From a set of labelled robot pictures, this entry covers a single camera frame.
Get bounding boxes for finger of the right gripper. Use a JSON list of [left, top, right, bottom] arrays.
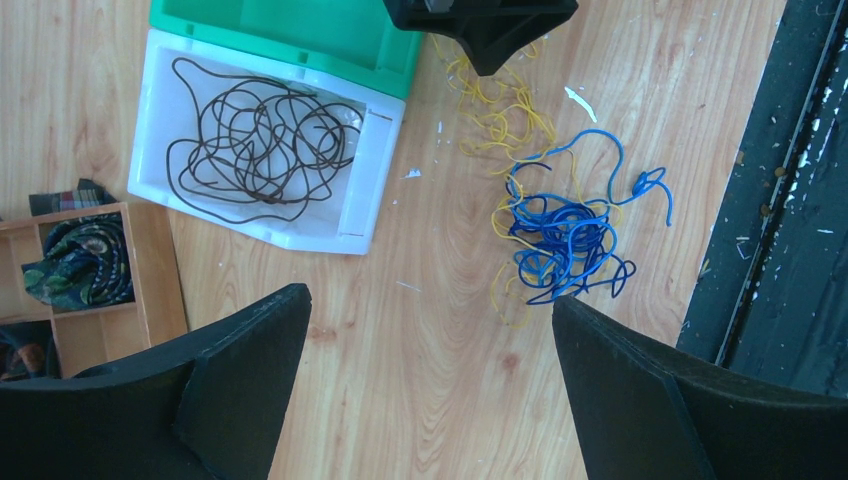
[[383, 0, 579, 76]]

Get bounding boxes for rolled dark tie front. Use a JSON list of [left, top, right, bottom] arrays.
[[21, 213, 135, 311]]

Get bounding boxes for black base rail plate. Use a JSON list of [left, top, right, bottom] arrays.
[[677, 1, 847, 399]]

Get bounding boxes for rolled dark tie middle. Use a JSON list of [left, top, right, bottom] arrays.
[[1, 320, 61, 382]]

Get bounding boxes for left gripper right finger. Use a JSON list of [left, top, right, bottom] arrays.
[[552, 296, 847, 479]]

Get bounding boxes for white plastic bin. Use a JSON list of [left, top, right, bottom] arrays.
[[127, 29, 405, 255]]

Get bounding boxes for yellow wire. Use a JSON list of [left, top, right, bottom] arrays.
[[430, 33, 624, 330]]

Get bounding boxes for wooden compartment tray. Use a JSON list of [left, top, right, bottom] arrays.
[[1, 203, 188, 381]]

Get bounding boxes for rolled dark tie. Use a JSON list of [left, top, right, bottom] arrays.
[[21, 213, 135, 311], [1, 320, 61, 382]]

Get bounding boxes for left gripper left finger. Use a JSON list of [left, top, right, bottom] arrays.
[[1, 283, 312, 479]]

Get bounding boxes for plaid cloth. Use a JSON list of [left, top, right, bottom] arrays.
[[28, 178, 118, 216]]

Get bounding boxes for dark brown wire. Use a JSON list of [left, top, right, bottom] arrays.
[[165, 56, 364, 227]]

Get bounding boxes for blue yellow wires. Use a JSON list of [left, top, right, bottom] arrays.
[[492, 128, 674, 307]]

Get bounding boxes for green plastic bin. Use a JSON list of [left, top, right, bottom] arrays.
[[149, 0, 423, 100]]

